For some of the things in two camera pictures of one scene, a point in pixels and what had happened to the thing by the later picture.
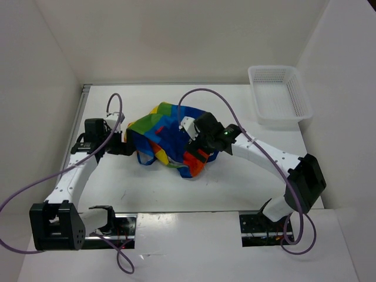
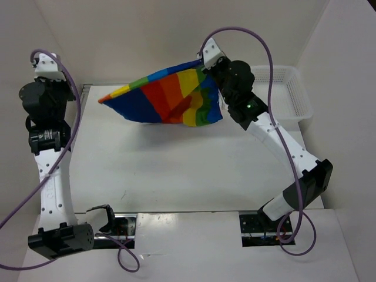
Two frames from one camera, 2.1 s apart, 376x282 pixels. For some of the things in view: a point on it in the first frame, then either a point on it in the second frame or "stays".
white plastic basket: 280,97 stays
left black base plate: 124,237 stays
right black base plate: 257,229 stays
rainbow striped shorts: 157,136 -> 185,95
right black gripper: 193,150 -> 224,60
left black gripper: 123,148 -> 63,83
